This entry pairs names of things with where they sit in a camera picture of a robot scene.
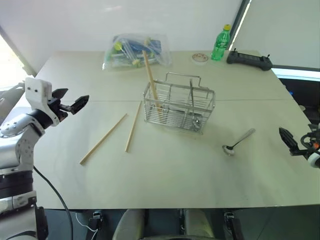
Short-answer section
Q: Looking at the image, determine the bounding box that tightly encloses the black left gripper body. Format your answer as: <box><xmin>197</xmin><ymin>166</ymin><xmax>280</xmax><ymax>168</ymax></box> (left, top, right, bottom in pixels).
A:
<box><xmin>48</xmin><ymin>96</ymin><xmax>76</xmax><ymax>124</ymax></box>

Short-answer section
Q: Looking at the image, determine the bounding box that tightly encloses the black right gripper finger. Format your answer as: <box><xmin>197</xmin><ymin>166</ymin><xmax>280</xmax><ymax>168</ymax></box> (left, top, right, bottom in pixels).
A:
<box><xmin>278</xmin><ymin>127</ymin><xmax>300</xmax><ymax>157</ymax></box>

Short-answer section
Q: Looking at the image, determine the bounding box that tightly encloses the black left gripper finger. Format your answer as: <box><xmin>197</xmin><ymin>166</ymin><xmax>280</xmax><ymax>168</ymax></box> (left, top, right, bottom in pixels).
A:
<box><xmin>70</xmin><ymin>94</ymin><xmax>90</xmax><ymax>116</ymax></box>
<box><xmin>51</xmin><ymin>87</ymin><xmax>69</xmax><ymax>100</ymax></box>

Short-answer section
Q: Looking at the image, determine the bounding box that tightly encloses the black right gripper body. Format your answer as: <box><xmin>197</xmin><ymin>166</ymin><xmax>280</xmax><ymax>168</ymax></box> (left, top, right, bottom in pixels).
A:
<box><xmin>298</xmin><ymin>133</ymin><xmax>320</xmax><ymax>158</ymax></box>

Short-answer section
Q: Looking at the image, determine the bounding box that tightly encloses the wooden chopstick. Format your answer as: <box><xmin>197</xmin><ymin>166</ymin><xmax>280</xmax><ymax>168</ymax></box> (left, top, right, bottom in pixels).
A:
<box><xmin>141</xmin><ymin>49</ymin><xmax>164</xmax><ymax>114</ymax></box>
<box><xmin>79</xmin><ymin>113</ymin><xmax>129</xmax><ymax>166</ymax></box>
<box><xmin>124</xmin><ymin>100</ymin><xmax>143</xmax><ymax>154</ymax></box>

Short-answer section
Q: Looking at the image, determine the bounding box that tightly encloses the silver metal spoon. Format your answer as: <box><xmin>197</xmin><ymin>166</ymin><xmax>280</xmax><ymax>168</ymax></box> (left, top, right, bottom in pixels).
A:
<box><xmin>221</xmin><ymin>127</ymin><xmax>257</xmax><ymax>157</ymax></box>
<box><xmin>188</xmin><ymin>78</ymin><xmax>203</xmax><ymax>132</ymax></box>

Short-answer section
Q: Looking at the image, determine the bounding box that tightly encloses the clear plastic bag of items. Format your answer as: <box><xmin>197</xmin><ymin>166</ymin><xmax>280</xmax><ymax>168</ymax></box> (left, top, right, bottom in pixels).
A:
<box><xmin>102</xmin><ymin>33</ymin><xmax>173</xmax><ymax>72</ymax></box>

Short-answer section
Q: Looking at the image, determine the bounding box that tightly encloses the black handheld remote controller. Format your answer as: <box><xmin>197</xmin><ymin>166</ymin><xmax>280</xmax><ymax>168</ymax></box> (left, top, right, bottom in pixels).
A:
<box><xmin>226</xmin><ymin>47</ymin><xmax>274</xmax><ymax>72</ymax></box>

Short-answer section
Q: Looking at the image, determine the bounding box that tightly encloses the green plastic bottle yellow cap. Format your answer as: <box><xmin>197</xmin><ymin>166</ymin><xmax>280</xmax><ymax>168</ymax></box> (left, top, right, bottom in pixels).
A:
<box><xmin>210</xmin><ymin>23</ymin><xmax>232</xmax><ymax>62</ymax></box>

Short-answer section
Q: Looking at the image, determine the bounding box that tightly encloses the grey rounded padded shape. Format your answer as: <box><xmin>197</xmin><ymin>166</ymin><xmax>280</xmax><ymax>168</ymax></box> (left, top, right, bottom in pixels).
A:
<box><xmin>111</xmin><ymin>208</ymin><xmax>146</xmax><ymax>240</ymax></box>
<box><xmin>183</xmin><ymin>208</ymin><xmax>216</xmax><ymax>240</ymax></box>

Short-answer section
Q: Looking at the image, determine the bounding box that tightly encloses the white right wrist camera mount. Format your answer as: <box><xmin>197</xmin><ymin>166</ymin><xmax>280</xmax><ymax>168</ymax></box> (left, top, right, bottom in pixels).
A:
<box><xmin>307</xmin><ymin>151</ymin><xmax>320</xmax><ymax>169</ymax></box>

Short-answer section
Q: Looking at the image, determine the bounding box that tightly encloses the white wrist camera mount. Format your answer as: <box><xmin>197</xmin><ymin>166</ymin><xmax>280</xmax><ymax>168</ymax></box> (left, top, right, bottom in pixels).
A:
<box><xmin>24</xmin><ymin>77</ymin><xmax>61</xmax><ymax>126</ymax></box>
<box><xmin>307</xmin><ymin>151</ymin><xmax>320</xmax><ymax>169</ymax></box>

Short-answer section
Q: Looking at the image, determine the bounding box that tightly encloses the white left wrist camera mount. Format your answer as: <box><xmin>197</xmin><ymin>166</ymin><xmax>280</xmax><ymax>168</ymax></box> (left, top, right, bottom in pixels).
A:
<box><xmin>24</xmin><ymin>77</ymin><xmax>61</xmax><ymax>126</ymax></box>

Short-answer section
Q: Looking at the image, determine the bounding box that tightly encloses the metal wire cutlery basket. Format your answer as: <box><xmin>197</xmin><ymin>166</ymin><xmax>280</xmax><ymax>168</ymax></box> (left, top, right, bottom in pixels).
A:
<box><xmin>142</xmin><ymin>71</ymin><xmax>217</xmax><ymax>136</ymax></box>

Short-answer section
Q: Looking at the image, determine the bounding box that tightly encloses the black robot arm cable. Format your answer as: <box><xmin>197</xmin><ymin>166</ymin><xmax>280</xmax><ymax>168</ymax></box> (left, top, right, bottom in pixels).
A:
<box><xmin>32</xmin><ymin>165</ymin><xmax>74</xmax><ymax>240</ymax></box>

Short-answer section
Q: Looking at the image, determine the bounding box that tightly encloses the black table leg bracket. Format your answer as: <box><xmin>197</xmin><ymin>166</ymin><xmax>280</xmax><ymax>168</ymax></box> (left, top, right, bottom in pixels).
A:
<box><xmin>223</xmin><ymin>211</ymin><xmax>242</xmax><ymax>240</ymax></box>
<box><xmin>88</xmin><ymin>210</ymin><xmax>105</xmax><ymax>232</ymax></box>

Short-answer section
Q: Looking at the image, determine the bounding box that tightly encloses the thin white cable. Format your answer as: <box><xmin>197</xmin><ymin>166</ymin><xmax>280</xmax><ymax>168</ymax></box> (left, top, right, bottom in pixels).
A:
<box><xmin>74</xmin><ymin>211</ymin><xmax>99</xmax><ymax>240</ymax></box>

